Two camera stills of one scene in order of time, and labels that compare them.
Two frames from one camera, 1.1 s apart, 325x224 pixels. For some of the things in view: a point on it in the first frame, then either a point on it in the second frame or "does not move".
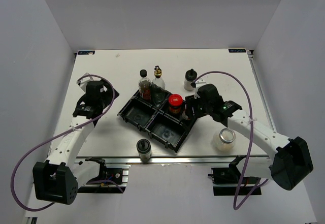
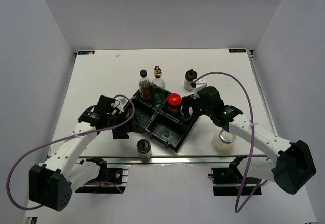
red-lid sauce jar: x=175 y=101 does not move
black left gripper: x=108 y=93 → x=121 y=133
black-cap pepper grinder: x=144 y=148 does not move
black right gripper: x=191 y=101 does not move
